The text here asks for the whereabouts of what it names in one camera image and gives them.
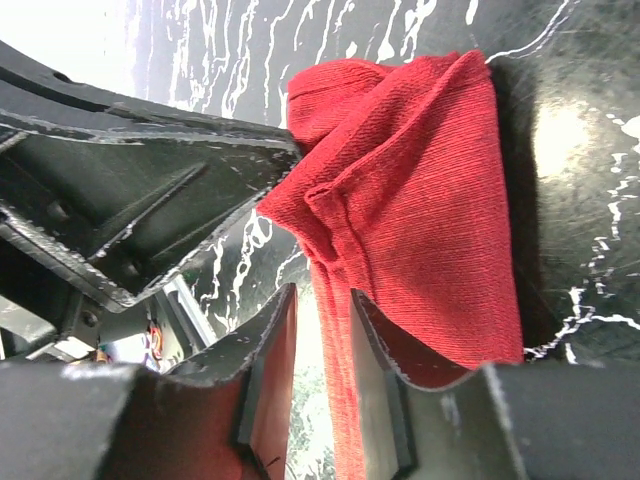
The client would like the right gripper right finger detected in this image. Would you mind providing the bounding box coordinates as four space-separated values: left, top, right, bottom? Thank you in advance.
350 290 639 479

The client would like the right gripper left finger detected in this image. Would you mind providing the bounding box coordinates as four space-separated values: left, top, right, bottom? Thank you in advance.
1 283 297 479

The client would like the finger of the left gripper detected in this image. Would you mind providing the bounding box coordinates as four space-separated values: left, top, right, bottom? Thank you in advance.
1 107 301 312
0 39 151 126

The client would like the dark red cloth napkin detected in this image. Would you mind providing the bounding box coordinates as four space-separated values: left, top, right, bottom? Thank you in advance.
258 50 524 479

